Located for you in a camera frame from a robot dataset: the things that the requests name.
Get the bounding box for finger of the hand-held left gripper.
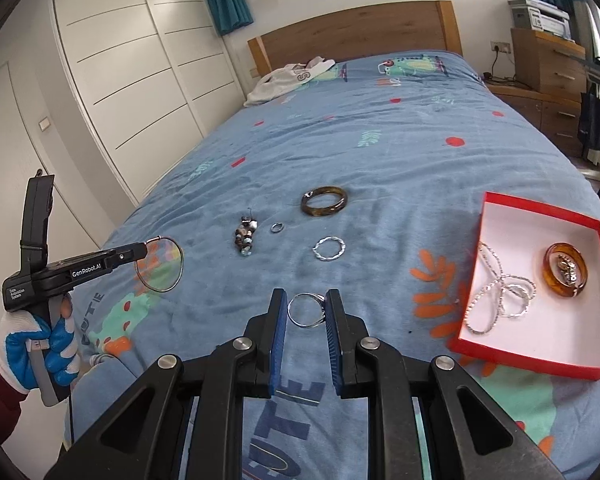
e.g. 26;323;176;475
97;241;150;273

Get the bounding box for thin grey metal bangle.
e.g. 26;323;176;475
135;236;185;294

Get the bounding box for dark bag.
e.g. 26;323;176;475
577;82;600;166

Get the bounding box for twisted silver bracelet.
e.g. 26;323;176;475
312;235;346;262
497;274;537;319

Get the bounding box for wooden dresser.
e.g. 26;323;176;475
510;27;600;158

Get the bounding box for beaded charm pendant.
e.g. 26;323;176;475
232;207;259;257

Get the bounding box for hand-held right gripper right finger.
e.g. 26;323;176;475
325;288;563;480

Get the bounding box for white garment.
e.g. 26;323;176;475
243;57;337;107

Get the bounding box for silver wrist watch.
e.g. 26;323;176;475
555;255;581;288

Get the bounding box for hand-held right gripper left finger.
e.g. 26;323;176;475
45;288;288;480

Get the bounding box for large amber bangle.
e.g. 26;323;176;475
543;242;588;298

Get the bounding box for red cardboard box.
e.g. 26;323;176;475
447;191;600;382

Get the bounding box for person's left hand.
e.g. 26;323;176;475
0;294;82;394

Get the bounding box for dark brown bangle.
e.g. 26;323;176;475
300;185;349;219

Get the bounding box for black cable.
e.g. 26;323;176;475
482;52;521;86

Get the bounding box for low wooden nightstand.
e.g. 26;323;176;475
487;82;546;126

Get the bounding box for wooden headboard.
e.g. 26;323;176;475
247;1;463;78

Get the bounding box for silver chain necklace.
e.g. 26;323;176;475
464;240;523;336

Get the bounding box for white wardrobe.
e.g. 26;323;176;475
50;0;246;206

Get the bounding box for white printer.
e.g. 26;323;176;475
509;0;576;42

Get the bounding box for blue printed blanket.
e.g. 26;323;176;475
55;51;600;480

